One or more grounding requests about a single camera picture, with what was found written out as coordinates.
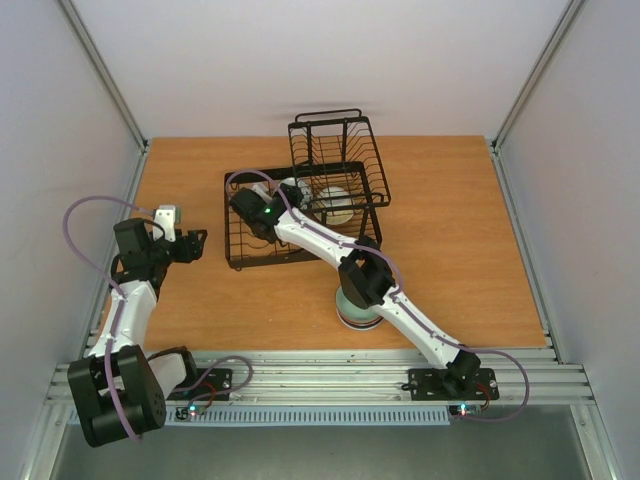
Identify purple cable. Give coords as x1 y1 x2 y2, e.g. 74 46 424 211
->
63 195 253 441
224 169 531 425

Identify white bowl black diamonds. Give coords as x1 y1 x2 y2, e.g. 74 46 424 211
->
279 177 312 210

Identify yellow sun pattern bowl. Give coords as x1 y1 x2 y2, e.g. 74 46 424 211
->
318 186 354 225

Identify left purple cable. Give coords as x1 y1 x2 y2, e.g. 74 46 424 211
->
63 195 253 441

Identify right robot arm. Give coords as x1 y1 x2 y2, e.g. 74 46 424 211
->
229 186 481 399

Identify black wire dish rack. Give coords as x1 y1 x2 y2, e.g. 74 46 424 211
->
224 108 391 271

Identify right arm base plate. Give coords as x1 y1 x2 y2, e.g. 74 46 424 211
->
401 368 500 401

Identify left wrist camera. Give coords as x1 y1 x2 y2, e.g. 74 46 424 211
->
152 205 181 242

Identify right controller board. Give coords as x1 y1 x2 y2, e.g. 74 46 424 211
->
449 403 487 418

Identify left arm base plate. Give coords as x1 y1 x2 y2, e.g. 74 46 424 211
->
168 368 233 401

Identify left controller board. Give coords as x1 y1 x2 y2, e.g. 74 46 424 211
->
174 405 207 422

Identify pale green bowl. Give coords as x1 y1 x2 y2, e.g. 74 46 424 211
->
335 287 382 323

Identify controller board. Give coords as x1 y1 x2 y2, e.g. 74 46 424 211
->
174 405 207 422
449 403 487 418

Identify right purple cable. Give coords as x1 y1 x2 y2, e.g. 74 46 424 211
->
224 169 531 425

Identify grey slotted cable duct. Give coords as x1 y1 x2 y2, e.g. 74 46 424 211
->
66 405 451 428

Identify bottom bowl of stack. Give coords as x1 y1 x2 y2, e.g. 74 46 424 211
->
341 318 383 331

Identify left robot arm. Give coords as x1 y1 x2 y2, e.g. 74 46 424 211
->
67 212 207 447

